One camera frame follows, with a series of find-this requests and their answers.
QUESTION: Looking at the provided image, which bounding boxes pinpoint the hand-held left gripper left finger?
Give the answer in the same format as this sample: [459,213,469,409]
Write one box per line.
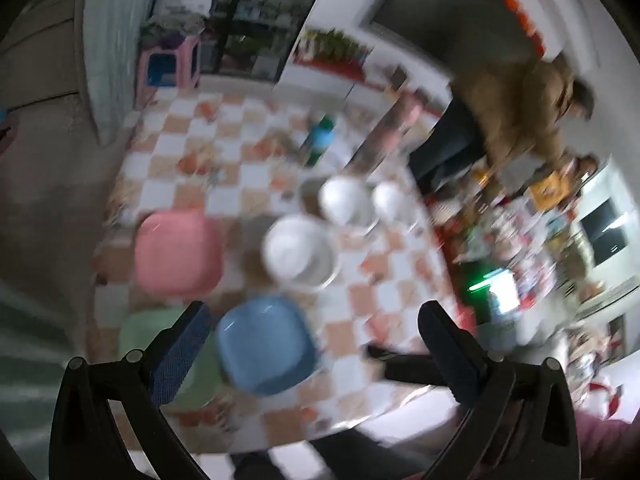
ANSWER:
[49,301,221,480]

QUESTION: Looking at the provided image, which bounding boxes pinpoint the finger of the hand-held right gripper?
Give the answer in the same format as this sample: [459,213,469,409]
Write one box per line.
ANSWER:
[367,342,448,383]

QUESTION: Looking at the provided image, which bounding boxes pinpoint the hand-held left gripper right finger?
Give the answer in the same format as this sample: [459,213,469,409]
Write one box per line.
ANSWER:
[417,301,583,480]

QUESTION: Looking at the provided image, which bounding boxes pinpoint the green square plate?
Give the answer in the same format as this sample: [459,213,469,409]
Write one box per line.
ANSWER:
[119,308,226,411]

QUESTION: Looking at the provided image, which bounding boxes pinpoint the blue square plate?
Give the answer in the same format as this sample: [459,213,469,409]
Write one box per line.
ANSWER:
[216,296,319,396]

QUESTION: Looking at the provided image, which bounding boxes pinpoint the pink square plate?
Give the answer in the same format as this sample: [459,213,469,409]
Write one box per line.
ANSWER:
[134,208,224,297]

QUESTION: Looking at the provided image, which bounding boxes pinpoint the small white bowl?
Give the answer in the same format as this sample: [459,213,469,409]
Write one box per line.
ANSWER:
[372,181,416,226]

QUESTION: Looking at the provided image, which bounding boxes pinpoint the large white bowl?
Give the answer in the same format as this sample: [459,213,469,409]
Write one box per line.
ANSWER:
[261,214,341,293]

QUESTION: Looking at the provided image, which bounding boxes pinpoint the medium white bowl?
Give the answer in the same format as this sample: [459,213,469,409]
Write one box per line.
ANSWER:
[318,176,378,233]

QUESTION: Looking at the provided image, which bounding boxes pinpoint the pile of packaged snacks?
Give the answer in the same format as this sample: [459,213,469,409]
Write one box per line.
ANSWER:
[430,160,591,311]

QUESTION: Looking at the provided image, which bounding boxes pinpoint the person's blue jeans legs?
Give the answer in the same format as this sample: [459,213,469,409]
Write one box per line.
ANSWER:
[232,430,451,480]

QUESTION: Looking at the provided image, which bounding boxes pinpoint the metal cylinder with pink top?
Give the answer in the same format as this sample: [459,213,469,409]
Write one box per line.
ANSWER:
[347,91,426,181]

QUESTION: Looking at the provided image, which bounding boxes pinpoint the checkered printed tablecloth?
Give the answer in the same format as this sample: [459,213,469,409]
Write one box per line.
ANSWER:
[87,87,481,456]

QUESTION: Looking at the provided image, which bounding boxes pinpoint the green bottle with blue cap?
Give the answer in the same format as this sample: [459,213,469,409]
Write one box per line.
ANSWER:
[300,115,335,167]

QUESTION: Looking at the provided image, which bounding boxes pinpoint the pink plastic stool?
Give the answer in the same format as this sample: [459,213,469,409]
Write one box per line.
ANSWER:
[136,35,202,106]

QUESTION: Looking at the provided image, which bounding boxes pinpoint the pale green cushion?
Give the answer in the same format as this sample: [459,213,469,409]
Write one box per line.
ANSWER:
[75,0,176,146]

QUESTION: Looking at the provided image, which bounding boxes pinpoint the black framed glass door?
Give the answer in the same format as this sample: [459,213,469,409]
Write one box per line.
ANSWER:
[200,0,341,83]

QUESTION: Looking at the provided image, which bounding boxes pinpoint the red wall decoration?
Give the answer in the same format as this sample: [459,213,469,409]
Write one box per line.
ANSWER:
[475,0,551,56]

